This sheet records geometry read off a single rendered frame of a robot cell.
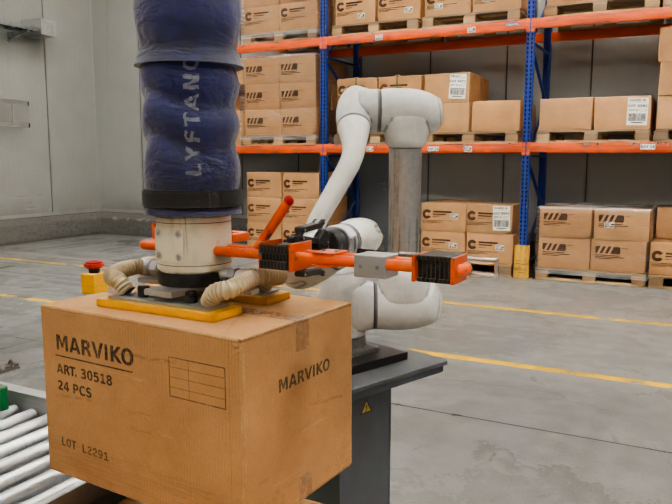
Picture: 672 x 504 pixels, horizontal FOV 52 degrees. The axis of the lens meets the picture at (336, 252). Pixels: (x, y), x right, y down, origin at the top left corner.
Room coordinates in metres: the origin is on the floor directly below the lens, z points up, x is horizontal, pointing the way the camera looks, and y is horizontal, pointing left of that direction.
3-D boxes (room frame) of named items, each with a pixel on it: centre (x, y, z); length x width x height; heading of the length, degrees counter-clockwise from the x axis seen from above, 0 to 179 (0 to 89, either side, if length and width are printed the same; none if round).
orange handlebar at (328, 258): (1.59, 0.10, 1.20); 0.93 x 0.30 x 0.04; 61
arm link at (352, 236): (1.67, -0.01, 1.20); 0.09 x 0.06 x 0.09; 62
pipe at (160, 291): (1.58, 0.33, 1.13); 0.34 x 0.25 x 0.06; 61
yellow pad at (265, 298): (1.67, 0.28, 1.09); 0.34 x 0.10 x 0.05; 61
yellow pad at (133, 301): (1.50, 0.37, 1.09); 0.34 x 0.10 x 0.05; 61
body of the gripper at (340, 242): (1.60, 0.03, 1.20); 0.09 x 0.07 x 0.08; 152
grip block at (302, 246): (1.46, 0.11, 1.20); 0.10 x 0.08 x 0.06; 151
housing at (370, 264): (1.36, -0.08, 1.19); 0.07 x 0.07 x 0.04; 61
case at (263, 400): (1.58, 0.32, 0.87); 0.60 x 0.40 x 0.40; 58
